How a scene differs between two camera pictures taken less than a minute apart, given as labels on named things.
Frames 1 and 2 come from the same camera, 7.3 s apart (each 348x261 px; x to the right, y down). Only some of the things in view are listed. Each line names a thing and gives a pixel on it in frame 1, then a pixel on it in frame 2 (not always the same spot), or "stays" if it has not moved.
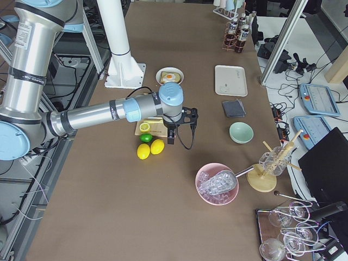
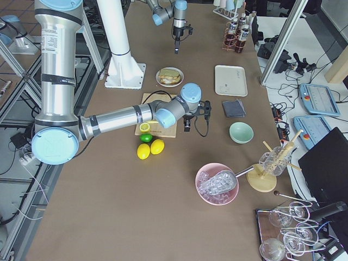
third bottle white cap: [244, 32] stays
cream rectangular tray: [230, 80] stays
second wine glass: [299, 211] stays
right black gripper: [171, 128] -> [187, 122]
